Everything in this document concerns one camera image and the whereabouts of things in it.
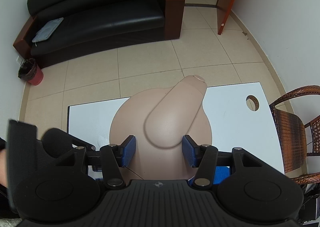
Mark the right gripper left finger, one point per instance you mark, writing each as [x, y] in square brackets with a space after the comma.
[113, 157]

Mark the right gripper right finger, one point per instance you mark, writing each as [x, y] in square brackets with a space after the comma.
[201, 157]

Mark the beige plastic lidded container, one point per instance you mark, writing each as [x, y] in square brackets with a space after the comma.
[159, 118]

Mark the person's left hand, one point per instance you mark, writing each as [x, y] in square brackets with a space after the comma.
[3, 168]

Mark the blue microfiber cloth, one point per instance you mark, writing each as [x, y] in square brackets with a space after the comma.
[220, 171]

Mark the brown wicker chair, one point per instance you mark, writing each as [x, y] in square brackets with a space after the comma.
[291, 130]

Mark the red trash bin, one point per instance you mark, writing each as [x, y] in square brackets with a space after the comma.
[30, 72]

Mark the grey pouch on sofa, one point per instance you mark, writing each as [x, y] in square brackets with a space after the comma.
[47, 30]

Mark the black leather sofa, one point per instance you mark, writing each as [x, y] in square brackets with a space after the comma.
[93, 25]

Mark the brown wooden side table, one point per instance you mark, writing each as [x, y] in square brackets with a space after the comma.
[174, 10]

